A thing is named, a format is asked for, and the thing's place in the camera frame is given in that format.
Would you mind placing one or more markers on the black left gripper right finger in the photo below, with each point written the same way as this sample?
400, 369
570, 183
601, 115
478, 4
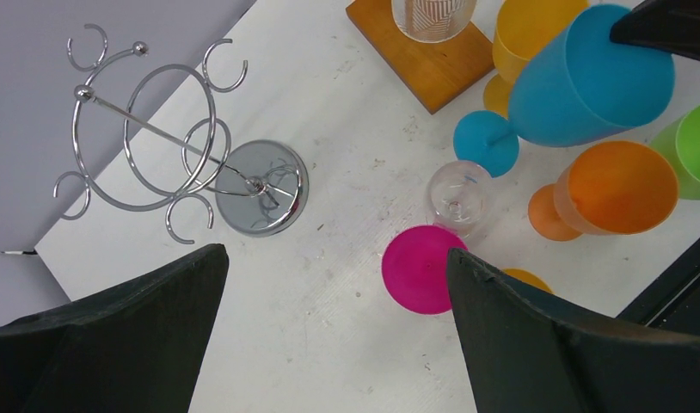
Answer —
526, 350

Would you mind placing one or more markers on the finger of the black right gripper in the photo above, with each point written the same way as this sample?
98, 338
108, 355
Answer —
667, 25

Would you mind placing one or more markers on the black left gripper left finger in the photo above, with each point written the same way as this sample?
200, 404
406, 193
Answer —
134, 347

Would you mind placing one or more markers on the blue plastic wine glass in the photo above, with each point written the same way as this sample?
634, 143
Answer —
580, 88

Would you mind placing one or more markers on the clear patterned wine glass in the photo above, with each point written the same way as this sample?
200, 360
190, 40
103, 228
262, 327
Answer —
432, 21

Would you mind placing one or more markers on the yellow wine glass in front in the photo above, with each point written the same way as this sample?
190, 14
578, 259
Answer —
528, 278

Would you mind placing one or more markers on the yellow wine glass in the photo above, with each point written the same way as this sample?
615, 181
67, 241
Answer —
523, 29
528, 278

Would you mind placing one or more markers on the green plastic wine glass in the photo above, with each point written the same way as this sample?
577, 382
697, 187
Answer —
679, 144

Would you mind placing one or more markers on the pink plastic wine glass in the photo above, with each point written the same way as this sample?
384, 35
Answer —
413, 268

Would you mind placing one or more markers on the yellow wine glass at back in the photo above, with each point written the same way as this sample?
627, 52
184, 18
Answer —
523, 29

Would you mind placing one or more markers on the clear small wine glass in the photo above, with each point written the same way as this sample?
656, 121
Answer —
458, 197

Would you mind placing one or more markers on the orange plastic wine glass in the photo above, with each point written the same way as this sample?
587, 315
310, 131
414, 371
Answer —
612, 188

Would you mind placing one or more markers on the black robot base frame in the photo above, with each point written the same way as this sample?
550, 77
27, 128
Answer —
672, 301

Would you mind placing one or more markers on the gold wire glass rack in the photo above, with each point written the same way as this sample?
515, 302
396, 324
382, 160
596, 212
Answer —
435, 73

